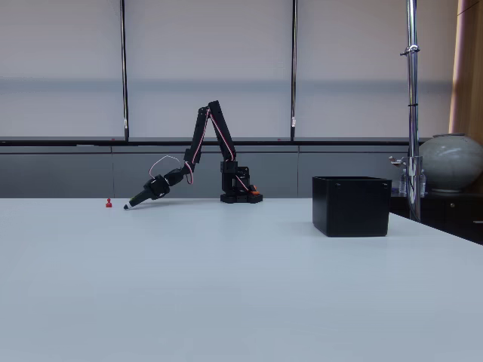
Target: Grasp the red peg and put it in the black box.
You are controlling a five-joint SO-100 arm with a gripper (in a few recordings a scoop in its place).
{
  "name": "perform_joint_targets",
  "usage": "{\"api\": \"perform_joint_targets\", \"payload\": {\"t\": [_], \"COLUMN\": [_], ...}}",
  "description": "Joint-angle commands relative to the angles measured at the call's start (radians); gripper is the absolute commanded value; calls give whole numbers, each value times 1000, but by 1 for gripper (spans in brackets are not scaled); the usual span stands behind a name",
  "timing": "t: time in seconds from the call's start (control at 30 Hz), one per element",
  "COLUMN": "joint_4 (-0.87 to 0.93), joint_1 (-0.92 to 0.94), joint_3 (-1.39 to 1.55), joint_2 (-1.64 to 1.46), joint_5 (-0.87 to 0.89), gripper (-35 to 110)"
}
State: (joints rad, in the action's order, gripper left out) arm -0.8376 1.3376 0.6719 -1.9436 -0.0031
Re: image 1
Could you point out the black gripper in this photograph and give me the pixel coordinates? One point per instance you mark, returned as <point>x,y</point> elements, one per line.
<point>145,194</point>

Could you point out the small red plastic figure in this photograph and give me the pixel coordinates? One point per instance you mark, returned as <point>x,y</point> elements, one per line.
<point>109,204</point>

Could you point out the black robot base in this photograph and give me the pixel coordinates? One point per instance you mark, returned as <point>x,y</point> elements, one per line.
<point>235,198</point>

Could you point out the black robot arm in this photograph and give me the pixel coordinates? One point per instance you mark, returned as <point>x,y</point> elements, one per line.
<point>222,128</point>

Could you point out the black open box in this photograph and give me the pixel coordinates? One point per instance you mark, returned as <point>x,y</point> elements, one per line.
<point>351,211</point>

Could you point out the orange base clamp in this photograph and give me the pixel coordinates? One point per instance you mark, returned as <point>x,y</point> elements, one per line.
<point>255,189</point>

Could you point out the black window mullion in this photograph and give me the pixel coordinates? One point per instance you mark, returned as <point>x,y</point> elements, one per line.
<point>124,75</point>
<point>294,75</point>

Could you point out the chrome pole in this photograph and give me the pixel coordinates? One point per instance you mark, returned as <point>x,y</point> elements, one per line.
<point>413,113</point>

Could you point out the dark low cabinet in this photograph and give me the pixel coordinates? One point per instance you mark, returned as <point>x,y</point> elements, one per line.
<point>453,215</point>

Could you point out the grey round ceramic vase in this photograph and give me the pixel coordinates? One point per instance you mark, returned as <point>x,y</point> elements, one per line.
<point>453,162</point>

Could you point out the brown wooden wall panel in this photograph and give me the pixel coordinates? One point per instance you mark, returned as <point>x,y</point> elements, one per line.
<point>468,75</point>

